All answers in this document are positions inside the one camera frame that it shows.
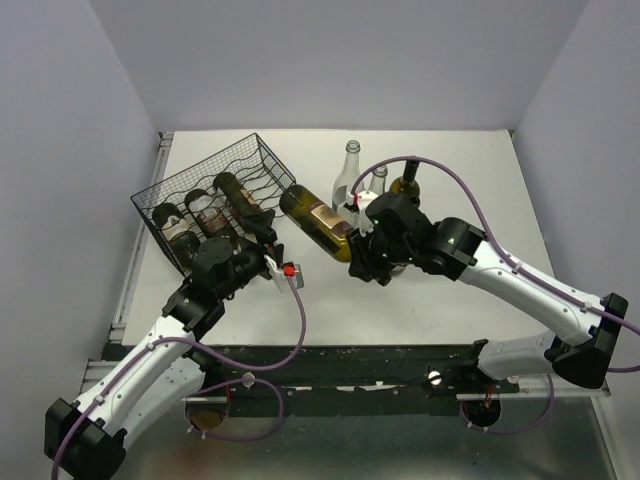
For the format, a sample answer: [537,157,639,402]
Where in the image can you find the green bottle white label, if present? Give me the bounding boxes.
[152,202,200,272]

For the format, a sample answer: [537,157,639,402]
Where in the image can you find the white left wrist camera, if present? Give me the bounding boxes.
[265,255,304,293]

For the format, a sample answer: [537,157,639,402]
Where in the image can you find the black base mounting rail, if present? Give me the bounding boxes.
[205,345,519,418]

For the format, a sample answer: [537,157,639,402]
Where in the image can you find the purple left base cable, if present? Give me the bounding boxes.
[187,374,288,442]

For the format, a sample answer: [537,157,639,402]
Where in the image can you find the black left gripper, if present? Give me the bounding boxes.
[217,209,285,300]

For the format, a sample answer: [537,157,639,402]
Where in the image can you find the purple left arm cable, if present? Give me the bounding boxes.
[49,282,307,480]

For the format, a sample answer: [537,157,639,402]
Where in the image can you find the green bottle brown label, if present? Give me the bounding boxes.
[184,188,239,246]

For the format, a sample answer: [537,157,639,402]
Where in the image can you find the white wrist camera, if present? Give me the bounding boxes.
[342,190,379,236]
[265,255,304,293]

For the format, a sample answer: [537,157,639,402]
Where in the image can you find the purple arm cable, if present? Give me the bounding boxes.
[49,282,307,480]
[349,155,640,374]

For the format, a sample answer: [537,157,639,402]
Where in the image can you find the short clear glass bottle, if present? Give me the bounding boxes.
[368,165,388,195]

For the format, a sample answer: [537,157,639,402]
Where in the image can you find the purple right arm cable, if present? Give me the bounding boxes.
[349,155,640,374]

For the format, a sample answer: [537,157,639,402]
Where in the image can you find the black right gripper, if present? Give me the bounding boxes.
[344,221,414,282]

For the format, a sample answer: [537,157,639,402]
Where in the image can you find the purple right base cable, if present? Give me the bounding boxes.
[458,372,554,434]

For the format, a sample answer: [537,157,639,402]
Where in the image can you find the tall clear glass bottle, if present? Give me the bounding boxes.
[332,140,361,225]

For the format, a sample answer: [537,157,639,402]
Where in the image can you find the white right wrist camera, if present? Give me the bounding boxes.
[342,190,379,236]

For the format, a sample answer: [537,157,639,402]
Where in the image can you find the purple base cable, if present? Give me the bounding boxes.
[458,372,554,434]
[187,374,288,442]

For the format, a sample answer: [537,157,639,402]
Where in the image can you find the black wire wine rack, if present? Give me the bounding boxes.
[131,133,295,277]

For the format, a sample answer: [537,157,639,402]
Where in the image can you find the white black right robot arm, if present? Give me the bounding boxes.
[345,191,628,392]

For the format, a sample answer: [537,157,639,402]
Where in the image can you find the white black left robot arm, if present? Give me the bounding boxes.
[44,210,287,479]

